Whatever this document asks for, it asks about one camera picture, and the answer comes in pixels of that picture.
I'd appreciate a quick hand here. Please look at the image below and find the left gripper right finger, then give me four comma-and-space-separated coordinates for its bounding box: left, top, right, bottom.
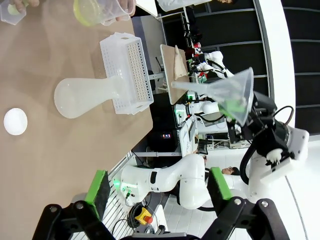
203, 166, 292, 240

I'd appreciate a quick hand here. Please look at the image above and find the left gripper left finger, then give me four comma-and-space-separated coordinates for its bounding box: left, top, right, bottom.
32, 169, 116, 240

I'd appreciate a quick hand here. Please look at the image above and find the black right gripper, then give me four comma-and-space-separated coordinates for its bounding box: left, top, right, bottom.
217, 91, 293, 163

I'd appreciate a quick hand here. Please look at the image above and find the translucent plastic funnel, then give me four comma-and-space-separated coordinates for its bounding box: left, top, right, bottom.
170, 66, 255, 126

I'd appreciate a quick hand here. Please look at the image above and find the translucent plastic Erlenmeyer flask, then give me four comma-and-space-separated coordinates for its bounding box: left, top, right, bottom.
53, 74, 127, 120

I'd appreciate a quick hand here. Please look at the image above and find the white perforated plastic basket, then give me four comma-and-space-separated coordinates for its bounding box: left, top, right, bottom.
99, 31, 155, 116

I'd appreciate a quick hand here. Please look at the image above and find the clear plastic beaker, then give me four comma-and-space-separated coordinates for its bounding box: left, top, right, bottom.
73, 0, 131, 28

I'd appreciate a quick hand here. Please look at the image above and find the clear plastic graduated cylinder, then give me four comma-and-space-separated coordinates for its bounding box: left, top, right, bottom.
0, 0, 28, 26

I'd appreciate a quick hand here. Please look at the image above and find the person's left hand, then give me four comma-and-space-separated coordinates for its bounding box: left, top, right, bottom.
115, 0, 137, 22

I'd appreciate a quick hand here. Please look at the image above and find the person's right hand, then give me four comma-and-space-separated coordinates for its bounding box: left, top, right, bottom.
9, 0, 41, 15

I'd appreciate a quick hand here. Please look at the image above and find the dark haired background person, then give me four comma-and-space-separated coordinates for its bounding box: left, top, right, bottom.
221, 166, 241, 177

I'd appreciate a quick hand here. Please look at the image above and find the yellow red emergency stop button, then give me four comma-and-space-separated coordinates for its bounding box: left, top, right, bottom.
134, 206, 154, 225

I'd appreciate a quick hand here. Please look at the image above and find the wooden top background table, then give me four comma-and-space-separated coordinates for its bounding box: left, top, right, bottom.
159, 44, 191, 105

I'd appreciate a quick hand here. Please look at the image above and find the brown paper bag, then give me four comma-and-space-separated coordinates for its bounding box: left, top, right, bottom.
173, 44, 188, 81

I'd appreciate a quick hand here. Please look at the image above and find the black equipment box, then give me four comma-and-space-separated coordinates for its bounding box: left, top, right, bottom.
149, 92, 179, 153

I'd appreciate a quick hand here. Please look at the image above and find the white round flask cap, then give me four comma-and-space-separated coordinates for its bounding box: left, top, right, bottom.
3, 107, 28, 136

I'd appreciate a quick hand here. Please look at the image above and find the thick black right arm hose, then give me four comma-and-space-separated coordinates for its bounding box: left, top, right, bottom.
239, 146, 260, 187

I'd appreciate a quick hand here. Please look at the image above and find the coiled black cable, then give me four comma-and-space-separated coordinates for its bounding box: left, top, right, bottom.
126, 201, 145, 228

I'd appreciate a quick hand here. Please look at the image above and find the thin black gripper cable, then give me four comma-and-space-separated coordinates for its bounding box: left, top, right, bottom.
272, 105, 295, 126

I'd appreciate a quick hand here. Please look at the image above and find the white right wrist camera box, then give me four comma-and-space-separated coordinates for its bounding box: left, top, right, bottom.
259, 148, 296, 186

